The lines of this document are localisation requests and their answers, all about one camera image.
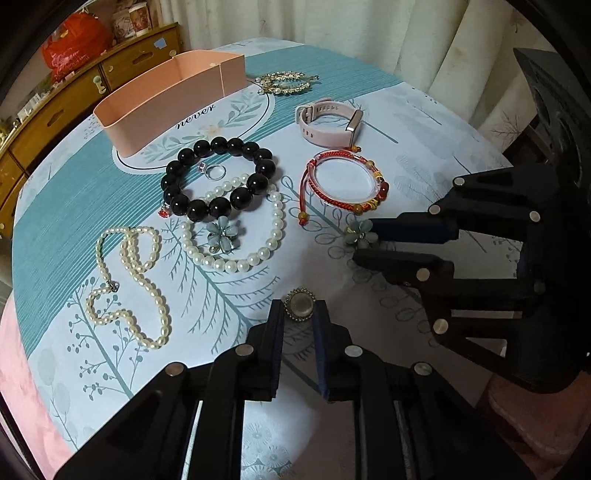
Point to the right hand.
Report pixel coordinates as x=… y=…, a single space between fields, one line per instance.
x=551 y=424

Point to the wooden desk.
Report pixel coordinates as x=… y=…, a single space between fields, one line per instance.
x=71 y=102

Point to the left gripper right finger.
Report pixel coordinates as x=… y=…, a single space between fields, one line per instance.
x=410 y=422

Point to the white floral curtain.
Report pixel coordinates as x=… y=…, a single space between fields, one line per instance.
x=461 y=53

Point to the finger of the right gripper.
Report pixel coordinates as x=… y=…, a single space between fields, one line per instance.
x=494 y=202
x=442 y=293

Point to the floral paper cup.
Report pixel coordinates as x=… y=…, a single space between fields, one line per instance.
x=140 y=18

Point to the pink cardboard tray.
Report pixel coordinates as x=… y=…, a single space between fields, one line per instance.
x=147 y=106

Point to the round opal brooch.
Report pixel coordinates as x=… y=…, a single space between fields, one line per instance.
x=299 y=304

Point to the blue flower brooch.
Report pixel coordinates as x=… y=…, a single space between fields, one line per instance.
x=222 y=236

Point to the pink quilt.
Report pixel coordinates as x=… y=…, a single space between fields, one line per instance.
x=24 y=401

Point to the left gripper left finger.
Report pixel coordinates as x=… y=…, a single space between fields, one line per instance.
x=187 y=422

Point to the printed tablecloth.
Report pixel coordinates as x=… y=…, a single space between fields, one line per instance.
x=85 y=373

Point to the red plastic bag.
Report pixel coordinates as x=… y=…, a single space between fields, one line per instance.
x=81 y=38

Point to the gold leaf brooch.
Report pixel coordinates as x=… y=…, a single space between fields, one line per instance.
x=285 y=83

